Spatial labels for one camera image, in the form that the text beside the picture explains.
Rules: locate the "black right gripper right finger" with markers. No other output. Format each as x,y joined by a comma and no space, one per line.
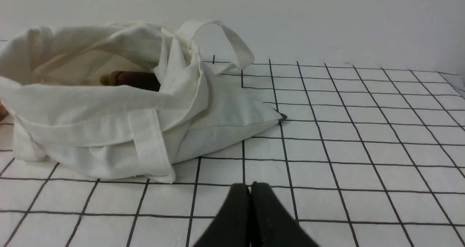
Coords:
271,224

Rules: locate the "dark purple eggplant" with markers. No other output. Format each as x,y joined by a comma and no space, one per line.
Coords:
140,80

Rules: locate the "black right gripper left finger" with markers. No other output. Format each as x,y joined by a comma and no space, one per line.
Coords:
229,227

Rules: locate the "white cloth tote bag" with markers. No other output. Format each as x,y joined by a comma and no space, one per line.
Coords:
50,86

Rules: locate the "checkered white tablecloth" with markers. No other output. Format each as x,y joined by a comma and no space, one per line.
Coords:
369,157

